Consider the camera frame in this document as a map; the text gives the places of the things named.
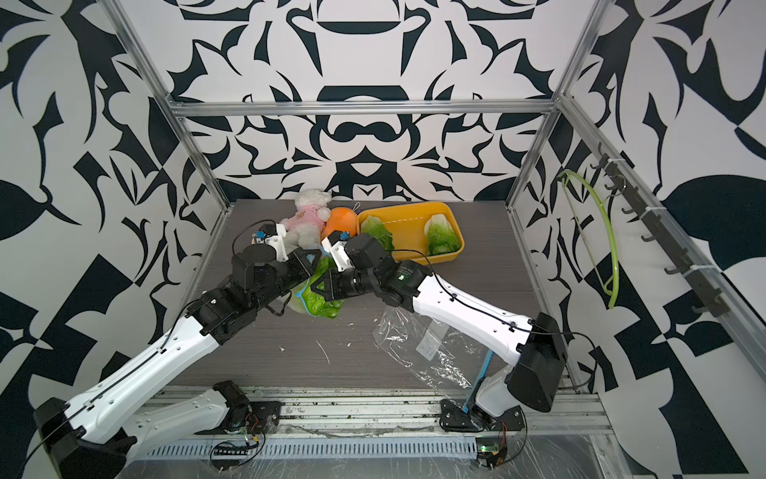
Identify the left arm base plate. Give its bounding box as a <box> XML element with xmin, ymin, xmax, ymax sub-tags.
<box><xmin>195</xmin><ymin>400</ymin><xmax>283</xmax><ymax>435</ymax></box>

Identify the white teddy bear pink shirt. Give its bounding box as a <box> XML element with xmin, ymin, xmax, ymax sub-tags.
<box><xmin>280</xmin><ymin>190</ymin><xmax>332</xmax><ymax>251</ymax></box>

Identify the orange plush toy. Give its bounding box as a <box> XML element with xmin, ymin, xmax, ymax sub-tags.
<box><xmin>320</xmin><ymin>207</ymin><xmax>358</xmax><ymax>240</ymax></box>

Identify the yellow plastic tray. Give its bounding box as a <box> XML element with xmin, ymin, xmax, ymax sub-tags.
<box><xmin>358</xmin><ymin>202</ymin><xmax>465</xmax><ymax>265</ymax></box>

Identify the small circuit board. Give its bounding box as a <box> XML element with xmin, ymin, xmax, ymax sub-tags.
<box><xmin>209</xmin><ymin>441</ymin><xmax>261</xmax><ymax>471</ymax></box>
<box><xmin>476</xmin><ymin>438</ymin><xmax>508</xmax><ymax>469</ymax></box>

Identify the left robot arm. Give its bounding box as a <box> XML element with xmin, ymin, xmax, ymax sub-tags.
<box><xmin>33</xmin><ymin>243</ymin><xmax>322</xmax><ymax>478</ymax></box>

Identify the right small circuit board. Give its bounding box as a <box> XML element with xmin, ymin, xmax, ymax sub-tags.
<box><xmin>476</xmin><ymin>438</ymin><xmax>508</xmax><ymax>469</ymax></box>

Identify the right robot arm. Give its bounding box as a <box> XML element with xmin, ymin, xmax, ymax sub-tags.
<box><xmin>311</xmin><ymin>232</ymin><xmax>568</xmax><ymax>417</ymax></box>

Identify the chinese cabbage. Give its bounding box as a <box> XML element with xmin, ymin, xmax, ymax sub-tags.
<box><xmin>424</xmin><ymin>214</ymin><xmax>462</xmax><ymax>255</ymax></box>
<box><xmin>297</xmin><ymin>257</ymin><xmax>343</xmax><ymax>319</ymax></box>
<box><xmin>360</xmin><ymin>216</ymin><xmax>395</xmax><ymax>253</ymax></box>

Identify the clear zipper bag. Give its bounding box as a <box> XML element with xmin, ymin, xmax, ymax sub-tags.
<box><xmin>373</xmin><ymin>307</ymin><xmax>493</xmax><ymax>412</ymax></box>
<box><xmin>284</xmin><ymin>255</ymin><xmax>343</xmax><ymax>319</ymax></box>

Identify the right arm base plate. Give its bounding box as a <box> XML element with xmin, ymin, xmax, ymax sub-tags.
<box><xmin>438</xmin><ymin>399</ymin><xmax>526</xmax><ymax>433</ymax></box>

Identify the green hoop on wall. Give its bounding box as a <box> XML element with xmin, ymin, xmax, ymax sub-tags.
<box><xmin>557</xmin><ymin>170</ymin><xmax>620</xmax><ymax>311</ymax></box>

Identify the left small circuit board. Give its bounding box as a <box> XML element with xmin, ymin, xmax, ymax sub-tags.
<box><xmin>209</xmin><ymin>441</ymin><xmax>261</xmax><ymax>471</ymax></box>

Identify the black hook rack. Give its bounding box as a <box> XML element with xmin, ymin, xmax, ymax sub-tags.
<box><xmin>594</xmin><ymin>144</ymin><xmax>733</xmax><ymax>319</ymax></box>

